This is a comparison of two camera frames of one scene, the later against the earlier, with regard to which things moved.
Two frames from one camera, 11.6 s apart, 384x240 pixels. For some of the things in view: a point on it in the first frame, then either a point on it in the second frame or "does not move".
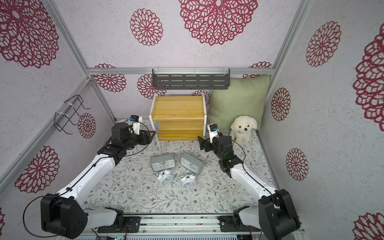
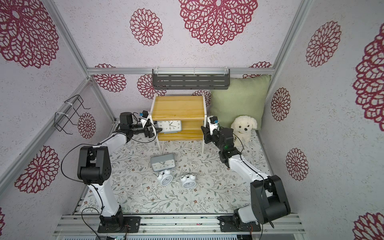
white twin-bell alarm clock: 164,177 does not move
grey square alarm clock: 163,162 does not move
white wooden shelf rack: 178,118 does not move
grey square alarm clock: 191,163 to 170,126
